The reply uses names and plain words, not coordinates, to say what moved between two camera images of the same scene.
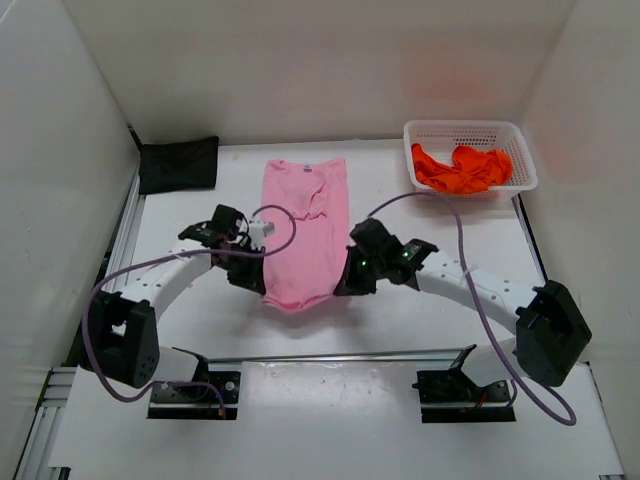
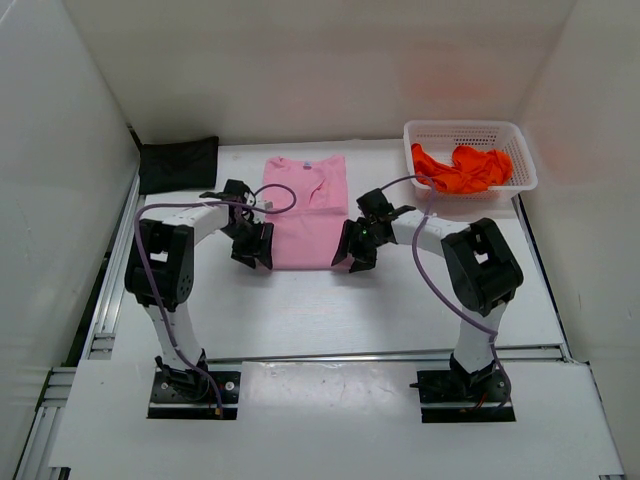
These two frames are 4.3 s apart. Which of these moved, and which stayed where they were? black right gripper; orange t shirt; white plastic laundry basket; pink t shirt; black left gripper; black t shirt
Moved: black right gripper; black left gripper; pink t shirt
Stayed: orange t shirt; white plastic laundry basket; black t shirt
